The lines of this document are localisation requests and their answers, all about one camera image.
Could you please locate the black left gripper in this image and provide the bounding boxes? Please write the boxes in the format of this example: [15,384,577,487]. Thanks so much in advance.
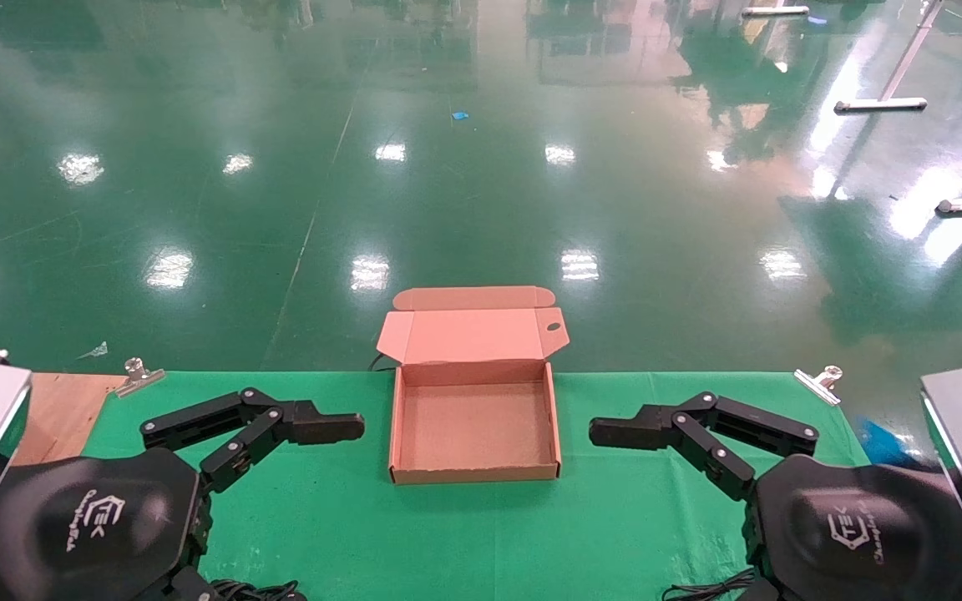
[0,448,223,601]

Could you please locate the metal binder clip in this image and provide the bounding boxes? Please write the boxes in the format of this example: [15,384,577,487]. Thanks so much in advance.
[794,365,843,407]
[114,357,166,397]

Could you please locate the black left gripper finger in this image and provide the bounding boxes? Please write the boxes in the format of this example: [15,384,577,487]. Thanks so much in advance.
[140,386,365,493]

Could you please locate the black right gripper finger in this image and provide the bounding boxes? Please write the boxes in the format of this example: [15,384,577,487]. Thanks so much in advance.
[588,391,820,502]

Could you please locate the brown cardboard sheet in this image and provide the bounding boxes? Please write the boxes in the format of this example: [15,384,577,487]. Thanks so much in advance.
[12,371,128,467]

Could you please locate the green table cloth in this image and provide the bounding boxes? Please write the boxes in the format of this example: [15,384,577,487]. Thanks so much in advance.
[84,371,870,601]

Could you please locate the open brown cardboard box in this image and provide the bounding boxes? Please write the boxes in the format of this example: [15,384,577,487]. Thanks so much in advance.
[377,285,570,485]

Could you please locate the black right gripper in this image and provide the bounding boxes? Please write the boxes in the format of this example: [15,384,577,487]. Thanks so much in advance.
[744,455,962,601]

